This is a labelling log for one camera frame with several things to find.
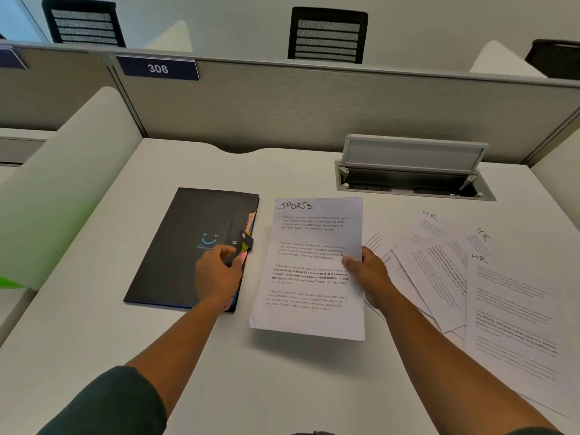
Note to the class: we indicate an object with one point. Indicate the blue desk number sign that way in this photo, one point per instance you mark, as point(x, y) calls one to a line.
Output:
point(157, 68)
point(10, 58)

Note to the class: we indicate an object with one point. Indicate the person's left forearm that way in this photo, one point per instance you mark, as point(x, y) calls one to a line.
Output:
point(176, 353)

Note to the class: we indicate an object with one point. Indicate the black expanding folder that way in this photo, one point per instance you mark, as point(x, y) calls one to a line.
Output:
point(172, 249)

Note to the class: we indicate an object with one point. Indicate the black mesh office chair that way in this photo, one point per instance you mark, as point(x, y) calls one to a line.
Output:
point(77, 2)
point(327, 11)

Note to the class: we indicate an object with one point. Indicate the person's right forearm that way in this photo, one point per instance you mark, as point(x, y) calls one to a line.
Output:
point(453, 371)

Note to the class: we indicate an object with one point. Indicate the person's left hand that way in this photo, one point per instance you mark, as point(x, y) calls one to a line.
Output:
point(217, 280)

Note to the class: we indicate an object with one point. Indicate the green left sleeve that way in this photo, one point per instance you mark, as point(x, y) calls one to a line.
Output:
point(108, 403)

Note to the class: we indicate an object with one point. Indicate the person's right hand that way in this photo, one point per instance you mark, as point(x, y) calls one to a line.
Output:
point(371, 278)

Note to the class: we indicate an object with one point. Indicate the grey fabric partition panel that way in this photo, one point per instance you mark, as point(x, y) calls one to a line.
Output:
point(317, 104)

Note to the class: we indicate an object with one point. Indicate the white side desk divider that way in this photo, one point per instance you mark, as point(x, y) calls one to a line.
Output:
point(63, 190)
point(559, 167)

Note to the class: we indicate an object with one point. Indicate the beige partition panel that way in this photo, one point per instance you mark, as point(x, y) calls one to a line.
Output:
point(54, 95)

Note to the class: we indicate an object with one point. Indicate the thin white paper bundle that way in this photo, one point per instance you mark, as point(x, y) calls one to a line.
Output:
point(312, 276)

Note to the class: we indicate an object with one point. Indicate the pile of white papers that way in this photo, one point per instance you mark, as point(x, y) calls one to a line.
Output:
point(507, 308)

